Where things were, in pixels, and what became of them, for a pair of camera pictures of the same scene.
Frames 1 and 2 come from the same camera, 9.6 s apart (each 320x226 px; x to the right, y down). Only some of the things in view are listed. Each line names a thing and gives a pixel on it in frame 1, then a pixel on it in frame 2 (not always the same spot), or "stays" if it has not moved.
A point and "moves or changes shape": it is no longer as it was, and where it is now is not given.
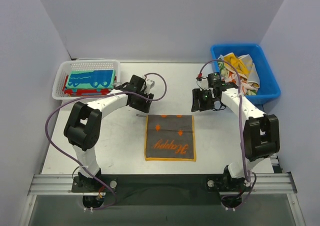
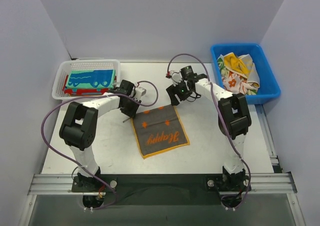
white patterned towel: x=249 y=86 stays
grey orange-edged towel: x=170 y=138 moves or changes shape
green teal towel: x=91 y=79 stays
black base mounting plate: x=164 y=190 stays
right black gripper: x=199 y=101 → x=173 y=95
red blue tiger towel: x=86 y=92 stays
